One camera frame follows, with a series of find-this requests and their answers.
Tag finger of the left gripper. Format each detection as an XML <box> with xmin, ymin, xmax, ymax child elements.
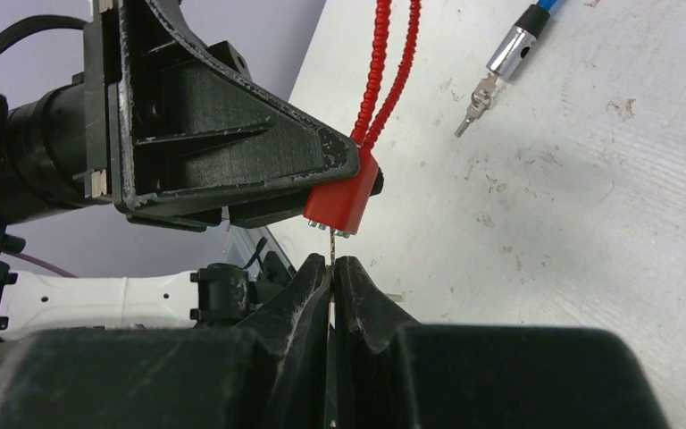
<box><xmin>127</xmin><ymin>165</ymin><xmax>364</xmax><ymax>231</ymax></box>

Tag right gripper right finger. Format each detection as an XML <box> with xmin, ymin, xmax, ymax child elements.
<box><xmin>333</xmin><ymin>257</ymin><xmax>668</xmax><ymax>428</ymax></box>

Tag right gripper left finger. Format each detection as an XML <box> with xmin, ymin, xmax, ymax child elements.
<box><xmin>0</xmin><ymin>255</ymin><xmax>330</xmax><ymax>428</ymax></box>

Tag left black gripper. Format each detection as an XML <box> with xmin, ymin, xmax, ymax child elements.
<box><xmin>79</xmin><ymin>1</ymin><xmax>359</xmax><ymax>215</ymax></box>

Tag red lock keys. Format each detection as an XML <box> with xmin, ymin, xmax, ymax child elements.
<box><xmin>329</xmin><ymin>227</ymin><xmax>337</xmax><ymax>273</ymax></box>

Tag red cable padlock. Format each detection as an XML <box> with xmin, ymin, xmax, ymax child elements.
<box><xmin>303</xmin><ymin>0</ymin><xmax>422</xmax><ymax>237</ymax></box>

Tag blue cable lock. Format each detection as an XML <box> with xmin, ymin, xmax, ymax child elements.
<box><xmin>486</xmin><ymin>0</ymin><xmax>559</xmax><ymax>81</ymax></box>

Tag blue lock keys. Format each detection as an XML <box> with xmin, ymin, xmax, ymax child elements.
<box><xmin>454</xmin><ymin>71</ymin><xmax>498</xmax><ymax>138</ymax></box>

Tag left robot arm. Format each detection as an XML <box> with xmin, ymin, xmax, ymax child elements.
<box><xmin>0</xmin><ymin>1</ymin><xmax>366</xmax><ymax>341</ymax></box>

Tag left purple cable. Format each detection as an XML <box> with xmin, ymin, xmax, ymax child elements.
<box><xmin>2</xmin><ymin>251</ymin><xmax>78</xmax><ymax>280</ymax></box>

